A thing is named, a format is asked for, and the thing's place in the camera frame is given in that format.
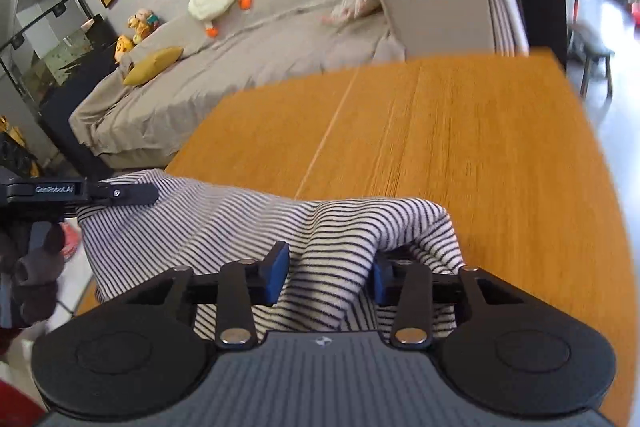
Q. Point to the beige striped knit sweater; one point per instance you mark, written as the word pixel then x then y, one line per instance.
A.
pixel 332 246

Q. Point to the glass fish tank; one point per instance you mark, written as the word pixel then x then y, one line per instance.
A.
pixel 53 63

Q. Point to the grey covered sofa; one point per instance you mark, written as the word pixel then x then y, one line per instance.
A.
pixel 275 40

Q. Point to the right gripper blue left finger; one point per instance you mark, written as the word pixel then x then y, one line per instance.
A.
pixel 243 285

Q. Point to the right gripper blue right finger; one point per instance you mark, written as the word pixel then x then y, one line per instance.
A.
pixel 406 285

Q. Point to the small wooden stool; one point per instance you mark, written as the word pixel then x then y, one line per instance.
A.
pixel 595 51

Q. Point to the small mustard pillow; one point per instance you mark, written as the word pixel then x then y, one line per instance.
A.
pixel 152 65

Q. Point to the left hand on gripper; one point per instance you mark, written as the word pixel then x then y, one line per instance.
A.
pixel 31 263

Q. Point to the small plush toys group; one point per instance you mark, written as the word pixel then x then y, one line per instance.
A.
pixel 142 23

